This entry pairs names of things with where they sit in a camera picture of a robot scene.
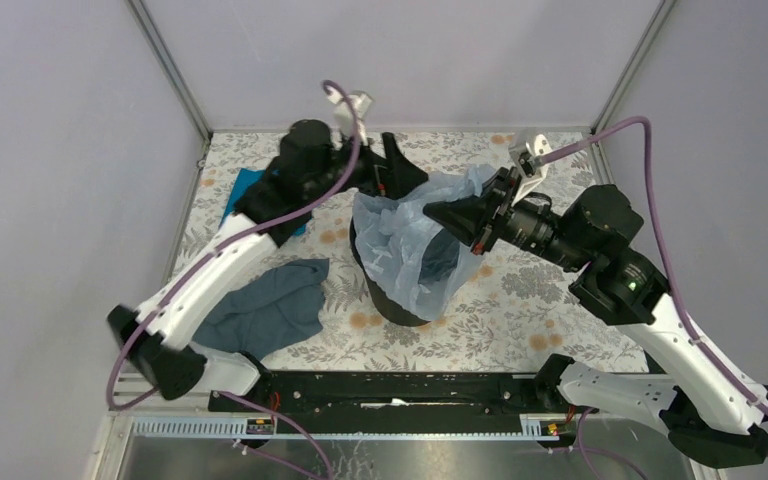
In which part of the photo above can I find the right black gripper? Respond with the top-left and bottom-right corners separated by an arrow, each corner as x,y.
420,165 -> 589,271

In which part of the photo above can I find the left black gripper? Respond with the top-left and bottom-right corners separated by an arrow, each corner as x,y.
306,126 -> 429,203

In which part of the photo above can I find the light blue trash bag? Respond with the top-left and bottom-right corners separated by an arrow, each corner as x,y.
350,164 -> 496,327

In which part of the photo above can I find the black plastic trash bin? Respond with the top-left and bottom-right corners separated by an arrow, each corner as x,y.
348,218 -> 465,328

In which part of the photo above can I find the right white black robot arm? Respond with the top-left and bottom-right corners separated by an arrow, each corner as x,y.
423,168 -> 768,469

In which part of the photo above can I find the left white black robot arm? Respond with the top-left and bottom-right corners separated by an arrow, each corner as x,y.
107,120 -> 428,411

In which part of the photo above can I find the bright blue trash bag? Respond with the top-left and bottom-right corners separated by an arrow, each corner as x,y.
220,167 -> 317,225

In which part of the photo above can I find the grey blue trash bag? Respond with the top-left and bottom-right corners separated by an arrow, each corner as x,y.
193,259 -> 330,360

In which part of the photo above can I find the floral patterned table mat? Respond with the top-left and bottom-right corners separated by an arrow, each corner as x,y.
173,131 -> 647,372

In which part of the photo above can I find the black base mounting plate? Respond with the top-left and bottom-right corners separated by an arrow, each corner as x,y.
208,370 -> 573,424

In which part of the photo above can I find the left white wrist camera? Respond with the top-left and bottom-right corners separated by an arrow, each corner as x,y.
327,88 -> 374,146

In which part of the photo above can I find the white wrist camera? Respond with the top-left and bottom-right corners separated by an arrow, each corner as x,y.
508,127 -> 553,204
327,88 -> 374,146

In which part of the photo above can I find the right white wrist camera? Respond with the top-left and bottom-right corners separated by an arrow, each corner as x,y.
508,127 -> 553,204

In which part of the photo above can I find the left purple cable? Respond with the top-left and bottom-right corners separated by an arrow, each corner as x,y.
105,79 -> 364,480

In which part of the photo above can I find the white slotted cable duct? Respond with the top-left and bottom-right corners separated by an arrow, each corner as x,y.
133,412 -> 575,442

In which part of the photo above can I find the left aluminium frame post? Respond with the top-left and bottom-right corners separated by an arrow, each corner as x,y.
124,0 -> 213,144

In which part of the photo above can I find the aluminium frame post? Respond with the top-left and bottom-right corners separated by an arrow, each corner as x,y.
124,0 -> 213,144
591,0 -> 678,133

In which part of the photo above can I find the right aluminium frame post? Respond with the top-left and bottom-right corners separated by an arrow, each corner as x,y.
591,0 -> 678,133

